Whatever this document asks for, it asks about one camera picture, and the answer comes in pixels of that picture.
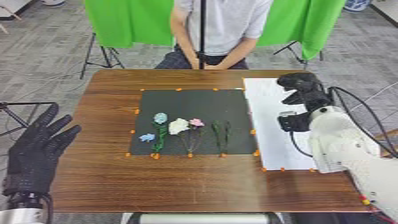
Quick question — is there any person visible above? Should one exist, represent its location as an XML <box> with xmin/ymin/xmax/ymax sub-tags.
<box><xmin>155</xmin><ymin>0</ymin><xmax>275</xmax><ymax>71</ymax></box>

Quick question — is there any pink flower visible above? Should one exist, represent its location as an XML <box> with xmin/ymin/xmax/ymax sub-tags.
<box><xmin>187</xmin><ymin>117</ymin><xmax>208</xmax><ymax>153</ymax></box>

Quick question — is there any pale grey bar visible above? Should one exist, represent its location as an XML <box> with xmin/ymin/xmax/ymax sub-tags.
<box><xmin>126</xmin><ymin>212</ymin><xmax>281</xmax><ymax>224</ymax></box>

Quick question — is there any black stand pole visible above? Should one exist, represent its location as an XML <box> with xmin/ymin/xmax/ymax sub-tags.
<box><xmin>197</xmin><ymin>0</ymin><xmax>210</xmax><ymax>70</ymax></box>

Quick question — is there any dark mat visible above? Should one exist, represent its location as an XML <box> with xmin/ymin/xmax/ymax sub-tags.
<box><xmin>128</xmin><ymin>88</ymin><xmax>261</xmax><ymax>157</ymax></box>

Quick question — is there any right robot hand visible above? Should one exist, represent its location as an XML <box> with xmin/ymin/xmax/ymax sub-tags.
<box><xmin>275</xmin><ymin>72</ymin><xmax>336</xmax><ymax>113</ymax></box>

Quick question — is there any small blue flower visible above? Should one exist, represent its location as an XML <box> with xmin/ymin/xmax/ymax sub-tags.
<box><xmin>137</xmin><ymin>132</ymin><xmax>158</xmax><ymax>144</ymax></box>

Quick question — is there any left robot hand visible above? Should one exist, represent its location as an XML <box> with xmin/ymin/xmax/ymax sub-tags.
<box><xmin>2</xmin><ymin>103</ymin><xmax>84</xmax><ymax>197</ymax></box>

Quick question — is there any white sheet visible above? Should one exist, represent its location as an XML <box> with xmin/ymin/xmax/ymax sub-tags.
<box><xmin>242</xmin><ymin>77</ymin><xmax>325</xmax><ymax>172</ymax></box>

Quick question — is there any black stand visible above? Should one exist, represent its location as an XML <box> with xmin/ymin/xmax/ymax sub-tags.
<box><xmin>0</xmin><ymin>101</ymin><xmax>60</xmax><ymax>138</ymax></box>

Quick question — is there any large blue flower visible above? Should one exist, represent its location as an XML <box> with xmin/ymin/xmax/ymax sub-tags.
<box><xmin>151</xmin><ymin>112</ymin><xmax>171</xmax><ymax>156</ymax></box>

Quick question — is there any green sprig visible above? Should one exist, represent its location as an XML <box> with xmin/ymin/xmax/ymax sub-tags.
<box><xmin>210</xmin><ymin>119</ymin><xmax>233</xmax><ymax>155</ymax></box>

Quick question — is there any black tripod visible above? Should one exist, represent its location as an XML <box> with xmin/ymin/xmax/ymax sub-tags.
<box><xmin>272</xmin><ymin>40</ymin><xmax>327</xmax><ymax>66</ymax></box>
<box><xmin>78</xmin><ymin>31</ymin><xmax>126</xmax><ymax>81</ymax></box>

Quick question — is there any white flower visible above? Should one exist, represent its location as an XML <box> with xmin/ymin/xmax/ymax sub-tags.
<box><xmin>167</xmin><ymin>117</ymin><xmax>197</xmax><ymax>153</ymax></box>

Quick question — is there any black cable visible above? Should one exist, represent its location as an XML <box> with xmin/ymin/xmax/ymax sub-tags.
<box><xmin>327</xmin><ymin>86</ymin><xmax>398</xmax><ymax>158</ymax></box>

